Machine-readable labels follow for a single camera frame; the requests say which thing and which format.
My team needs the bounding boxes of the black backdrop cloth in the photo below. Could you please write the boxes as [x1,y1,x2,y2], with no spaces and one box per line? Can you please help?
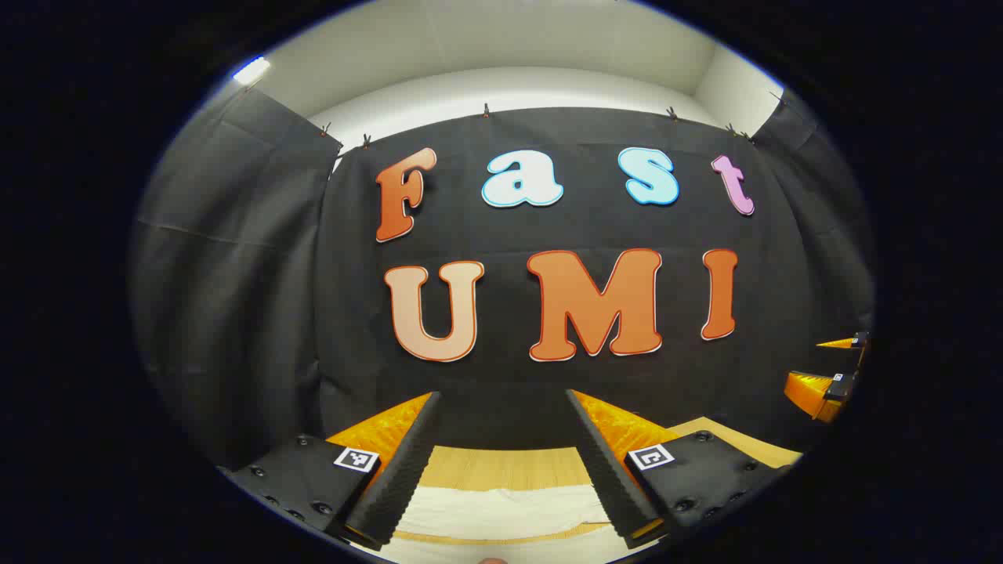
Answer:
[129,86,874,471]

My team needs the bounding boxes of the row of small backdrop clips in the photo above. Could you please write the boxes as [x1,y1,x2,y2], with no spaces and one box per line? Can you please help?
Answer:
[317,90,788,150]

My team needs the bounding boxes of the white jeans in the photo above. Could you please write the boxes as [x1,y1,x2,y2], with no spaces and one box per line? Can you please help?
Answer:
[375,483,655,564]

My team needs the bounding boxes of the ceiling light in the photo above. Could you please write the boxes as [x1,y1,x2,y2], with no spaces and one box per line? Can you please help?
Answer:
[232,56,272,87]

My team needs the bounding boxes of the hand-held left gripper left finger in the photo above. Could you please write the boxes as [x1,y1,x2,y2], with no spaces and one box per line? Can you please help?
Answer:
[223,392,444,551]

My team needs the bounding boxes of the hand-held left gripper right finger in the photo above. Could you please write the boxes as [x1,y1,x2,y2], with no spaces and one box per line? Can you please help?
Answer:
[566,389,792,549]

